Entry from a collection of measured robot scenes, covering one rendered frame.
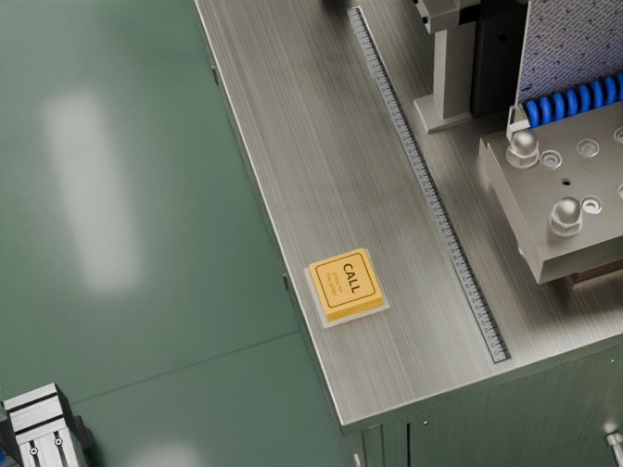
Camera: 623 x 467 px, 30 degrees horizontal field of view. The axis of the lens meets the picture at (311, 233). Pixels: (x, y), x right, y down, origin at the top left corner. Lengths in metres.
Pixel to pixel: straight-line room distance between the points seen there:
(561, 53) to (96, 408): 1.35
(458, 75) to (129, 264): 1.21
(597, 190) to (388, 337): 0.29
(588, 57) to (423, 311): 0.34
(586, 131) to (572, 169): 0.05
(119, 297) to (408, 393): 1.21
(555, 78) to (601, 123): 0.07
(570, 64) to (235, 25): 0.49
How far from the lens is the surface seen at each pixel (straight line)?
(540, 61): 1.31
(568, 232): 1.27
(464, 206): 1.44
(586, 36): 1.31
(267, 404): 2.30
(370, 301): 1.36
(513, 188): 1.30
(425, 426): 1.44
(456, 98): 1.46
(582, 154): 1.33
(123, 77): 2.73
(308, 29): 1.59
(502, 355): 1.35
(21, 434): 2.14
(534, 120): 1.34
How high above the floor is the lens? 2.15
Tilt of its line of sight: 62 degrees down
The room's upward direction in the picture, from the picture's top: 9 degrees counter-clockwise
